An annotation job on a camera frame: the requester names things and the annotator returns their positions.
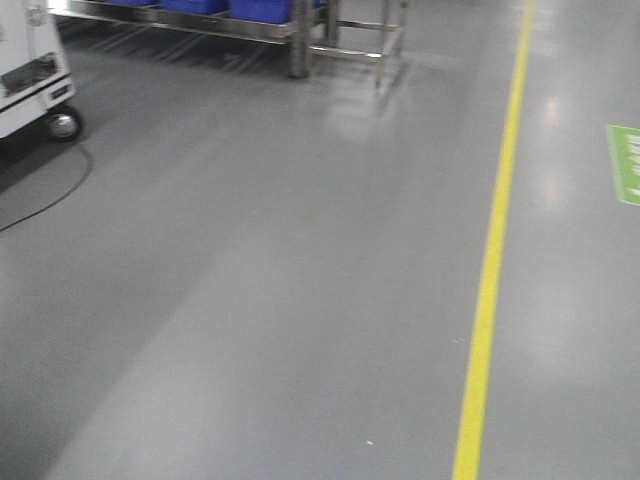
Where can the metal shelf with bins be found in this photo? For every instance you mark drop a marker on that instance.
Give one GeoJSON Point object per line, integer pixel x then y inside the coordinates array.
{"type": "Point", "coordinates": [313, 28]}

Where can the green floor sign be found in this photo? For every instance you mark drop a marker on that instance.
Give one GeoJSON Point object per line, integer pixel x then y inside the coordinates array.
{"type": "Point", "coordinates": [624, 150]}

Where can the white wheeled machine cart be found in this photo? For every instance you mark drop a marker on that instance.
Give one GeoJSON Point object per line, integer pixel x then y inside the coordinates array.
{"type": "Point", "coordinates": [36, 82]}

